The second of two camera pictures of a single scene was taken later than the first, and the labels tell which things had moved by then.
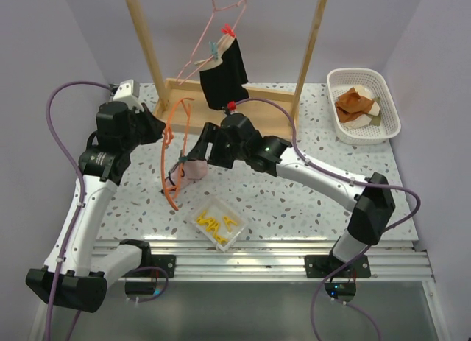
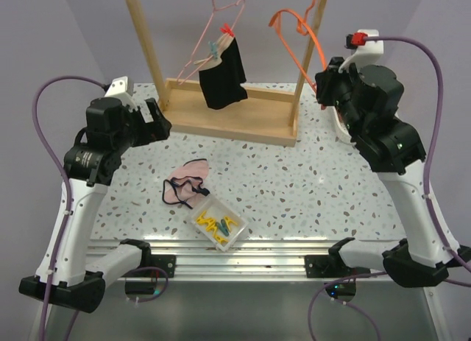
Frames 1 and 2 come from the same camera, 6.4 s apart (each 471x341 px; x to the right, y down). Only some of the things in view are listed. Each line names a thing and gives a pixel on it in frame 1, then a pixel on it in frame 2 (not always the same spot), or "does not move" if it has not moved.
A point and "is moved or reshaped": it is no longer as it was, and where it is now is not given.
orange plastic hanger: x=188 y=108 → x=302 y=29
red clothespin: x=227 y=29 does not move
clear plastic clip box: x=221 y=222 does not move
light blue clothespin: x=214 y=49 does not move
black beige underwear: x=223 y=78 does not move
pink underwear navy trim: x=191 y=170 is moved or reshaped
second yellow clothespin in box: x=221 y=240 does not move
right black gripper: x=212 y=132 → x=327 y=79
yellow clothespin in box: x=210 y=223 does not move
